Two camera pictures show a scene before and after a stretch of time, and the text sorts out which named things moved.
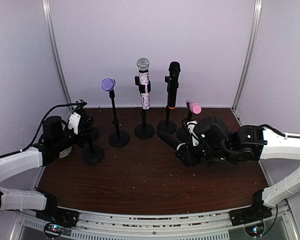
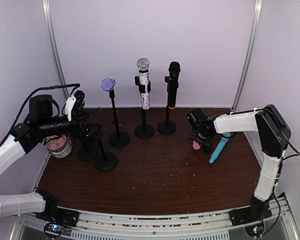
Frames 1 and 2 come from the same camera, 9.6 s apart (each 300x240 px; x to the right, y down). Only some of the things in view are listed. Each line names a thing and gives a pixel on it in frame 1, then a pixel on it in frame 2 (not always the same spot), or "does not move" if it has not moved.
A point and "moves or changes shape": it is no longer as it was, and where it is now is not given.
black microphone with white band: x=169 y=141 moves or changes shape
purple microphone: x=107 y=84 does not move
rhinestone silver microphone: x=143 y=64 does not move
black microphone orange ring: x=174 y=69 does not move
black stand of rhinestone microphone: x=144 y=130 does not move
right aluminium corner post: x=256 y=18 does not move
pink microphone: x=194 y=107 moves or changes shape
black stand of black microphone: x=92 y=154 → x=108 y=160
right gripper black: x=189 y=159 → x=193 y=136
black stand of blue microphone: x=94 y=133 moves or changes shape
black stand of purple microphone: x=119 y=138 does not move
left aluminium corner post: x=57 y=54 does not move
